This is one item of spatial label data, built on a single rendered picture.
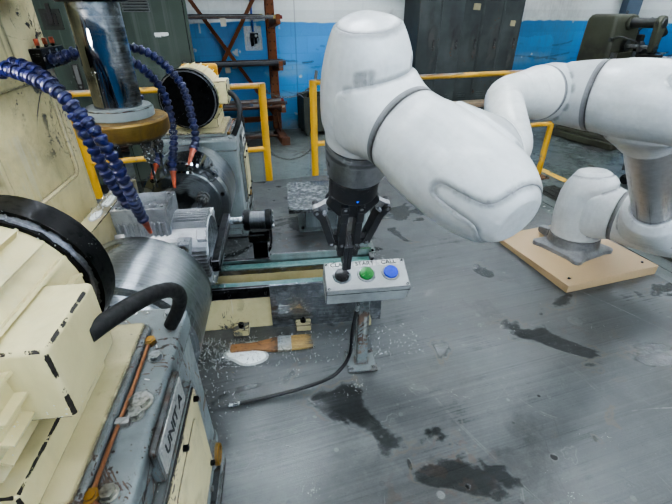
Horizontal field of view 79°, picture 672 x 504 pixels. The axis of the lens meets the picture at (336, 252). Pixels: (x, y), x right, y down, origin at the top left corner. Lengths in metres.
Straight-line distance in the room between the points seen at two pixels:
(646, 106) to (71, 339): 0.87
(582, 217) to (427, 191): 1.09
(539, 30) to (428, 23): 2.24
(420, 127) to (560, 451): 0.72
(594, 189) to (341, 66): 1.10
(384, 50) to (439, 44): 5.93
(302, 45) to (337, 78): 5.69
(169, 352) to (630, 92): 0.83
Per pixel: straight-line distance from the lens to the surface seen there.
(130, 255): 0.78
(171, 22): 4.09
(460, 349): 1.09
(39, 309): 0.42
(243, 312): 1.09
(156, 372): 0.54
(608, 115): 0.91
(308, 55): 6.19
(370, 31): 0.47
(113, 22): 0.94
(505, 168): 0.40
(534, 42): 7.90
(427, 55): 6.32
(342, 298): 0.83
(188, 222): 1.01
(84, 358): 0.42
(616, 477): 0.98
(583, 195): 1.46
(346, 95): 0.47
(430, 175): 0.41
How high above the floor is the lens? 1.53
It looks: 31 degrees down
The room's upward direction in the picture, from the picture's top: straight up
